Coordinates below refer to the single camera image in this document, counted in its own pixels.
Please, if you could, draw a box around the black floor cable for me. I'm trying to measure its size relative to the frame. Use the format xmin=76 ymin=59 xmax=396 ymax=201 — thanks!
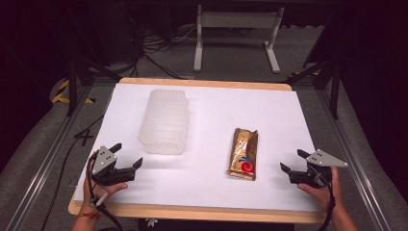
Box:
xmin=40 ymin=115 xmax=105 ymax=231

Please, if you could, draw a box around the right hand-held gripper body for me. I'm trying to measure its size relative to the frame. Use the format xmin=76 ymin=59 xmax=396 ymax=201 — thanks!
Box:
xmin=289 ymin=148 xmax=349 ymax=189

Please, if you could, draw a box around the gold snack packet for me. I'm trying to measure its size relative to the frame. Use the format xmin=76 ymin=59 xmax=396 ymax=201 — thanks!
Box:
xmin=226 ymin=127 xmax=259 ymax=182

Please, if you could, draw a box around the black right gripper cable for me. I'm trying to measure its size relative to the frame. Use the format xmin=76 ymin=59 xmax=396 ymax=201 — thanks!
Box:
xmin=316 ymin=172 xmax=337 ymax=231

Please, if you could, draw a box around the tangle of floor cables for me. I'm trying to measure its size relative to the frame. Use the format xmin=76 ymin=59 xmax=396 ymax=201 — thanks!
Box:
xmin=126 ymin=23 xmax=200 ymax=80

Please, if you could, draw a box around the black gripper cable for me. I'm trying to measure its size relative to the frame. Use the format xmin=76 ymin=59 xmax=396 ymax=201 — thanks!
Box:
xmin=86 ymin=153 xmax=125 ymax=231
xmin=316 ymin=172 xmax=337 ymax=231

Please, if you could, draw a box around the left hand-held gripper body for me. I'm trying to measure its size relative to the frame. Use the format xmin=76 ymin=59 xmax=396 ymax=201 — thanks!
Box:
xmin=90 ymin=145 xmax=137 ymax=187

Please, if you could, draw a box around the white metal stand frame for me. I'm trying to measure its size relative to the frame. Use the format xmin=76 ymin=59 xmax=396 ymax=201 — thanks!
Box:
xmin=192 ymin=4 xmax=285 ymax=74

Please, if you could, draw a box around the translucent plastic container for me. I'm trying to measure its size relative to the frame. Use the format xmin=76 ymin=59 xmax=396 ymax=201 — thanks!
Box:
xmin=138 ymin=89 xmax=190 ymax=156

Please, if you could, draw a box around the white table board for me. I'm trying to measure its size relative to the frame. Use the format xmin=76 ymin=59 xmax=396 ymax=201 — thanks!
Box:
xmin=74 ymin=82 xmax=323 ymax=213

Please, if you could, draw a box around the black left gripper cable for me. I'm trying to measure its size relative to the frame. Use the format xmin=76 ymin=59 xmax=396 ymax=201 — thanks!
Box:
xmin=86 ymin=153 xmax=125 ymax=231

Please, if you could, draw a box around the person's left hand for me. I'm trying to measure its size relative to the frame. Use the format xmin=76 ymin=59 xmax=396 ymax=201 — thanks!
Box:
xmin=80 ymin=160 xmax=129 ymax=214

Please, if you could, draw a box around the person's right hand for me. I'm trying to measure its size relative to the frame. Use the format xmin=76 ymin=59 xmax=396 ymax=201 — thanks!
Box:
xmin=296 ymin=166 xmax=342 ymax=214

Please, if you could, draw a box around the grey metal floor rail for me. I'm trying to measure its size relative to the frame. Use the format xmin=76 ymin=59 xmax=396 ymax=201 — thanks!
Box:
xmin=4 ymin=86 xmax=94 ymax=231
xmin=316 ymin=90 xmax=392 ymax=231

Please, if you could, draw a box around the person's dark clothing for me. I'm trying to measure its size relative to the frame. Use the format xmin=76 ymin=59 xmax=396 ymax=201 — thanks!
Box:
xmin=138 ymin=218 xmax=295 ymax=231

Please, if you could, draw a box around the red string bracelet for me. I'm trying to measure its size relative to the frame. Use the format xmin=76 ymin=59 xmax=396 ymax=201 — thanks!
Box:
xmin=76 ymin=212 xmax=102 ymax=220

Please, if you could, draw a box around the yellow black hazard tape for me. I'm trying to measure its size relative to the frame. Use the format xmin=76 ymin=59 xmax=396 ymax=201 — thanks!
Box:
xmin=51 ymin=79 xmax=96 ymax=105

